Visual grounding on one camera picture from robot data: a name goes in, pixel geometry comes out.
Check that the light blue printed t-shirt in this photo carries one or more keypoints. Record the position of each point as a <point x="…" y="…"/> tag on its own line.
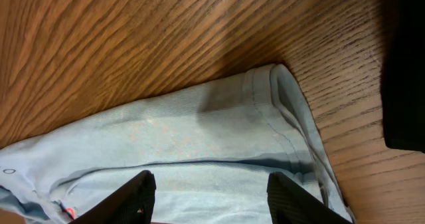
<point x="211" y="148"/>

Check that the black garment at right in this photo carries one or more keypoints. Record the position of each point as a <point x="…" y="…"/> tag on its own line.
<point x="402" y="76"/>

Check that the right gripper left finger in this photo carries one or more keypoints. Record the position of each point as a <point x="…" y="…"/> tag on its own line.
<point x="132" y="203"/>

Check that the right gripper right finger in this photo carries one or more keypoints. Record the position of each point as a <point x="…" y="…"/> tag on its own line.
<point x="291" y="204"/>

